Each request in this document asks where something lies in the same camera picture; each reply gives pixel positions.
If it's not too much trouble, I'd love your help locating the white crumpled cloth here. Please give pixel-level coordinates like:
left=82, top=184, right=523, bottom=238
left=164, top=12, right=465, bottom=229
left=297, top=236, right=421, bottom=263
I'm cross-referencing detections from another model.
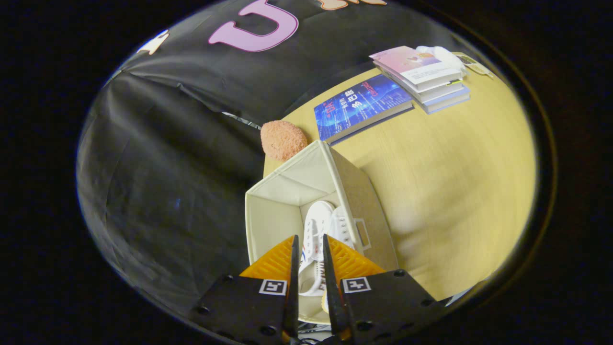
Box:
left=416, top=46, right=466, bottom=72

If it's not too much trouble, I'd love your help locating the small pale card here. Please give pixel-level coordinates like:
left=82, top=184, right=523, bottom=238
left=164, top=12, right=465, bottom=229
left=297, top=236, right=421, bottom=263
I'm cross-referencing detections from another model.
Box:
left=453, top=52, right=494, bottom=78

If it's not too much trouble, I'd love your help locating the fuzzy orange ball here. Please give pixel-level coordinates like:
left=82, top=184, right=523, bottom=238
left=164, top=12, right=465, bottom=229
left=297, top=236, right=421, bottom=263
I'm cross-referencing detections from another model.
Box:
left=260, top=120, right=308, bottom=161

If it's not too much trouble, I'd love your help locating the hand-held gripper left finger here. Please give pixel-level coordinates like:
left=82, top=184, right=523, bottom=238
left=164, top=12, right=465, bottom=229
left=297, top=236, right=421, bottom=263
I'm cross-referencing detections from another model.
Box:
left=191, top=235, right=300, bottom=345

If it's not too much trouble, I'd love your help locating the black backdrop cloth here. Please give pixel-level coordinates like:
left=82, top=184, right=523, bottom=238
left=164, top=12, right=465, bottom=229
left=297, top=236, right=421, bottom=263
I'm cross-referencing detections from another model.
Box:
left=77, top=0, right=460, bottom=327

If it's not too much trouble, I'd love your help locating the grey blue book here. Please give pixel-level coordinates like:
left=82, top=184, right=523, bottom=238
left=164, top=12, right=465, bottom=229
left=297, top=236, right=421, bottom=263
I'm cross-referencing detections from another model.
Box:
left=421, top=86, right=471, bottom=115

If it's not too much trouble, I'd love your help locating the blue cover book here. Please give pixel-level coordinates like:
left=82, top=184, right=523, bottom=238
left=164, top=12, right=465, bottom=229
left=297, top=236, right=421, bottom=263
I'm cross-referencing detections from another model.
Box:
left=314, top=73, right=415, bottom=146

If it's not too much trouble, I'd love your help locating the pink cover book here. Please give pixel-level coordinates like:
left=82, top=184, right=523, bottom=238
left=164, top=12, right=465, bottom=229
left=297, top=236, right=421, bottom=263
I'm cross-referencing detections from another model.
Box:
left=369, top=46, right=464, bottom=92

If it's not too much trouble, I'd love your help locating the beige fabric storage box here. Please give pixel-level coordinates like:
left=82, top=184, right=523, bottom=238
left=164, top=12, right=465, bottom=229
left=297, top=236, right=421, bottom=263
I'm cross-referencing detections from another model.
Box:
left=244, top=140, right=399, bottom=324

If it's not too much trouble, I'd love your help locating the white canvas shoe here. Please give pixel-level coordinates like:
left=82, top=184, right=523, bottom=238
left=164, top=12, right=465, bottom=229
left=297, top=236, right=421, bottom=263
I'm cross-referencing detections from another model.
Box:
left=298, top=200, right=337, bottom=298
left=329, top=206, right=357, bottom=251

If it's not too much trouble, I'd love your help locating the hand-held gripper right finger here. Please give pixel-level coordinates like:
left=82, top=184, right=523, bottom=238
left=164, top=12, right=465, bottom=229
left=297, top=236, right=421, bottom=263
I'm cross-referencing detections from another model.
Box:
left=322, top=234, right=449, bottom=343

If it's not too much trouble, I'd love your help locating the white cover book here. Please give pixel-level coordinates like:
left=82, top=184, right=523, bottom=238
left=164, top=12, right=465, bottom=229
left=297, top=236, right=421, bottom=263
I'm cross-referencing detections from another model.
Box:
left=402, top=79, right=467, bottom=104

